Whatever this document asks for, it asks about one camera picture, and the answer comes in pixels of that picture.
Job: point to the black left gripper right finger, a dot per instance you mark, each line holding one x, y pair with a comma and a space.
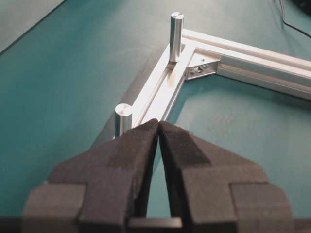
216, 191

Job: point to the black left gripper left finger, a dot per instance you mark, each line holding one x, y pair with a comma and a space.
97, 191

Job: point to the aluminium pin mid rail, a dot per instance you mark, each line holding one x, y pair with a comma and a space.
123, 118

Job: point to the aluminium pin near corner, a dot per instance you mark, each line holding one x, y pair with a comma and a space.
175, 36

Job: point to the aluminium extrusion frame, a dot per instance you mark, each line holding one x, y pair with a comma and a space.
205, 55

